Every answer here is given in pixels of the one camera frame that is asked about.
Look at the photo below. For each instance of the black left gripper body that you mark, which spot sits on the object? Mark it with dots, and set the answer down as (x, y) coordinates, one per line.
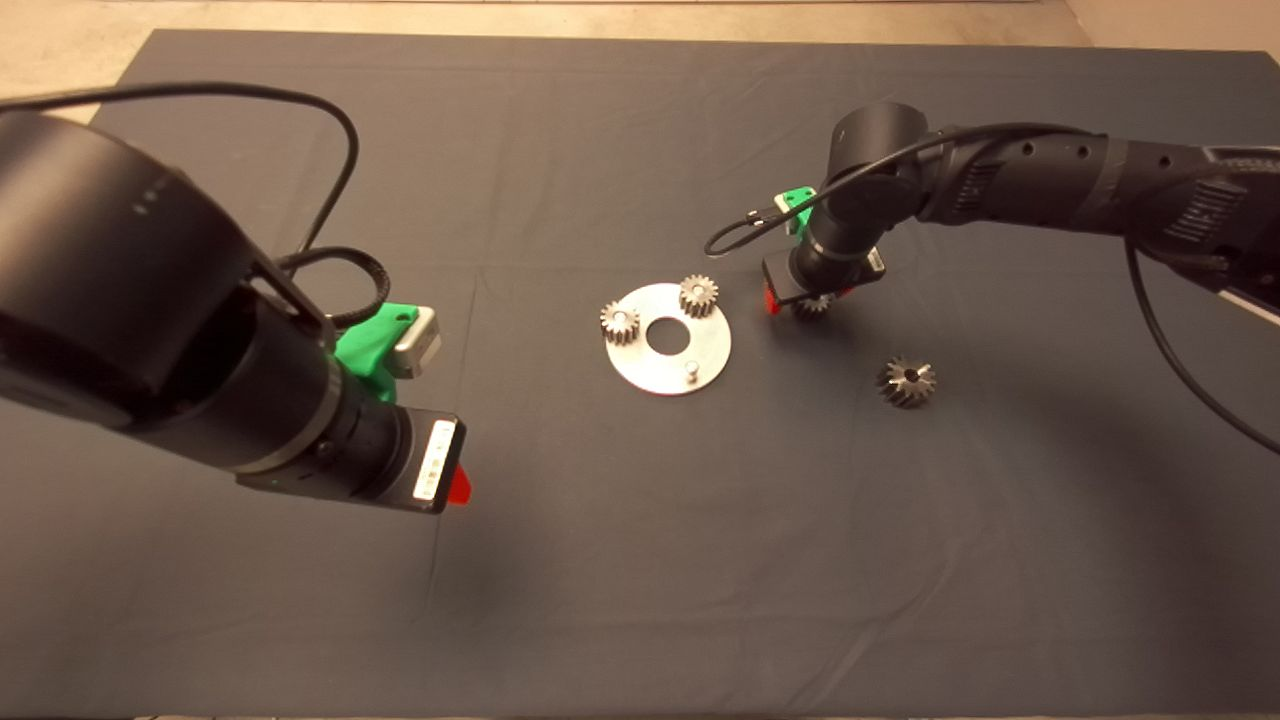
(385, 455)

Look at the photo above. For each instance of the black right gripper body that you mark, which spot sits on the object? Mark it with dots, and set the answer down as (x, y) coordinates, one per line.
(780, 275)

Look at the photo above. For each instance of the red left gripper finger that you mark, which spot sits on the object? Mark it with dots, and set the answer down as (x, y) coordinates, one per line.
(460, 488)

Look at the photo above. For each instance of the small steel gear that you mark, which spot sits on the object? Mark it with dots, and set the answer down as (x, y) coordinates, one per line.
(812, 308)
(620, 324)
(699, 297)

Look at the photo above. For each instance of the larger steel gear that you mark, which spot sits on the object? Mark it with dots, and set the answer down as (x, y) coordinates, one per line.
(907, 382)

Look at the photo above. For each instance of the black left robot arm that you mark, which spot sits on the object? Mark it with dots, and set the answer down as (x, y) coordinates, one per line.
(130, 290)

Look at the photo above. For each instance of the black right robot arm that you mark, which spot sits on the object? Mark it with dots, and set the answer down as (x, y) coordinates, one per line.
(1050, 180)

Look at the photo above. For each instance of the round metal plate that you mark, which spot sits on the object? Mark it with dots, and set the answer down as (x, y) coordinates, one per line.
(650, 370)

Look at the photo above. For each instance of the dark grey table cloth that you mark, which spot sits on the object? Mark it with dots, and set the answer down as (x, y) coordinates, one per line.
(640, 560)

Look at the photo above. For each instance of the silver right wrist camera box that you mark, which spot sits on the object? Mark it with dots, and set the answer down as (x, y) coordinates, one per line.
(782, 208)

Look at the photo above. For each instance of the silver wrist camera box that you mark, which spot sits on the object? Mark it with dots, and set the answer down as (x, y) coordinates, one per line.
(420, 345)
(782, 208)

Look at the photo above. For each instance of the green right camera mount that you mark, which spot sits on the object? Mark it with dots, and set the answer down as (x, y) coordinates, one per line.
(800, 205)

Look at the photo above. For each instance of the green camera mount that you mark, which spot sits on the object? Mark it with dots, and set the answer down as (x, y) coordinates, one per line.
(800, 205)
(365, 345)

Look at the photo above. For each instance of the green left camera mount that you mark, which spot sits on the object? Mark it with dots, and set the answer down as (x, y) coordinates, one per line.
(365, 345)

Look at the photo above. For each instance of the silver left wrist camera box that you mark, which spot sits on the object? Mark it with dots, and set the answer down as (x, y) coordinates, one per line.
(420, 345)

